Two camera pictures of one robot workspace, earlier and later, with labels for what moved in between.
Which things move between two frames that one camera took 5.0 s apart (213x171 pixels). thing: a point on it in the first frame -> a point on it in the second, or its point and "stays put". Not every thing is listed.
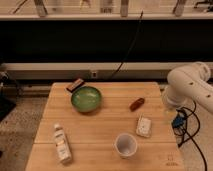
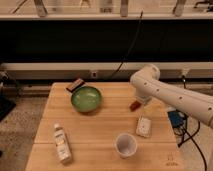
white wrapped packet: x=143 y=127 stays put
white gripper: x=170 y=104 -> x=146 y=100
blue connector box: x=178 y=121 stays put
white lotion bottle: x=63 y=145 stays put
